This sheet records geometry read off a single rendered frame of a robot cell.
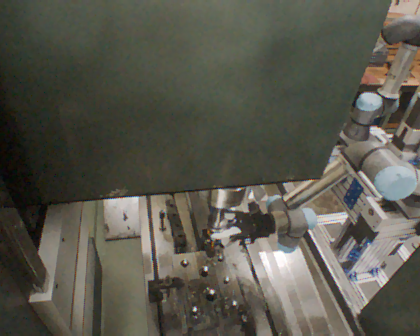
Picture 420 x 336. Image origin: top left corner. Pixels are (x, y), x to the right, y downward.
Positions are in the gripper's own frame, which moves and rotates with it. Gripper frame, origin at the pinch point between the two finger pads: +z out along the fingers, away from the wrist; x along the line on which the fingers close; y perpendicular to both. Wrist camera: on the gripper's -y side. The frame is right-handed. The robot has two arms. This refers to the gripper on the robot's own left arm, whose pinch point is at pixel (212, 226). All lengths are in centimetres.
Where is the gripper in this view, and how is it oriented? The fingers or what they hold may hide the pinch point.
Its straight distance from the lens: 97.5
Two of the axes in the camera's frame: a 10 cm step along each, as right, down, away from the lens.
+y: -0.9, 7.6, 6.5
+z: -9.7, 0.7, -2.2
